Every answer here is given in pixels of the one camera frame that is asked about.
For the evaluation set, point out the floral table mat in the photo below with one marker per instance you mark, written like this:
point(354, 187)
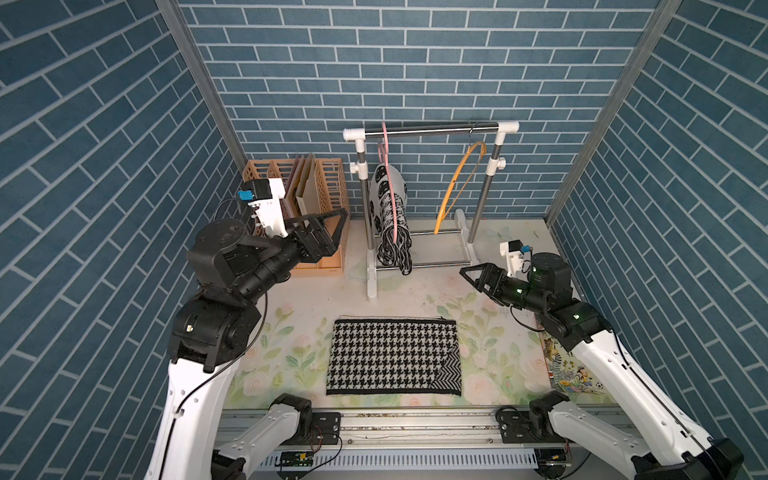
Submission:
point(502, 360)

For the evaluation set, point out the black white houndstooth scarf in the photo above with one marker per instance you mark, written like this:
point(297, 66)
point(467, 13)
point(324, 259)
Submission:
point(379, 356)

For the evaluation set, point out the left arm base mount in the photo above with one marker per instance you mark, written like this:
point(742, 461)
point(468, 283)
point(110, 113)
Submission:
point(323, 430)

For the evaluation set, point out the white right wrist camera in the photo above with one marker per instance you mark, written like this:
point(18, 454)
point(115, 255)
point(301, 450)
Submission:
point(518, 257)

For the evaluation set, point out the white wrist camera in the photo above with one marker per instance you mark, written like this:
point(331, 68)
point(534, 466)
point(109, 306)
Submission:
point(264, 197)
point(518, 257)

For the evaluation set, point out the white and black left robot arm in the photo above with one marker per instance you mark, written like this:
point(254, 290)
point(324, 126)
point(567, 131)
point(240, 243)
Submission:
point(210, 336)

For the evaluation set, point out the left green circuit board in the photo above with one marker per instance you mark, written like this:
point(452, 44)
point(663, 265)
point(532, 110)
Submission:
point(295, 459)

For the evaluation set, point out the colourful floral booklet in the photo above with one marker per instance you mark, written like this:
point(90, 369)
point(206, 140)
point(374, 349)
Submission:
point(569, 376)

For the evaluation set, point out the black white smiley scarf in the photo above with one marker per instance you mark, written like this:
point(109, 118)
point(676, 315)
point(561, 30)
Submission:
point(387, 206)

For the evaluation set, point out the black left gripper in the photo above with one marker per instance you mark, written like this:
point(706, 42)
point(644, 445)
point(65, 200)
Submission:
point(324, 245)

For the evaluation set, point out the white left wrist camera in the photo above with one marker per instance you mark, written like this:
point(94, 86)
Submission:
point(264, 197)

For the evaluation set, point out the pink plastic hanger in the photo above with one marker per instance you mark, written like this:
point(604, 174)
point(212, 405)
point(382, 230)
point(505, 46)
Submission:
point(383, 150)

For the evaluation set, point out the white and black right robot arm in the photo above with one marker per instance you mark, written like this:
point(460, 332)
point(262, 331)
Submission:
point(668, 445)

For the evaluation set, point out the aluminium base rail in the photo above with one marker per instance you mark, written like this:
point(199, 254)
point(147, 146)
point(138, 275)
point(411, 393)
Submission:
point(441, 438)

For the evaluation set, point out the beige folder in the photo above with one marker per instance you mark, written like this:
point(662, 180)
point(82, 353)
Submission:
point(306, 194)

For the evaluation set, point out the green circuit board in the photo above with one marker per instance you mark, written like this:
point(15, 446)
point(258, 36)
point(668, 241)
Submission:
point(551, 463)
point(295, 459)

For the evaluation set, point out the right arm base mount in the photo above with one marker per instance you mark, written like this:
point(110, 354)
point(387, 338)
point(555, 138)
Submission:
point(518, 427)

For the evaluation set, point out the white and steel clothes rack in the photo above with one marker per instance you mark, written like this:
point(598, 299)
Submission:
point(448, 170)

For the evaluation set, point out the purple folder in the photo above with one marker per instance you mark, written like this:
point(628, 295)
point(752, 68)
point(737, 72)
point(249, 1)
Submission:
point(291, 186)

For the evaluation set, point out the right green circuit board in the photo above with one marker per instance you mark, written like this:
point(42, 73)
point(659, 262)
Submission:
point(551, 463)

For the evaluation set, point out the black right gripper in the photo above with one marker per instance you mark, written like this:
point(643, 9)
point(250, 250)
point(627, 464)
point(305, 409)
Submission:
point(490, 269)

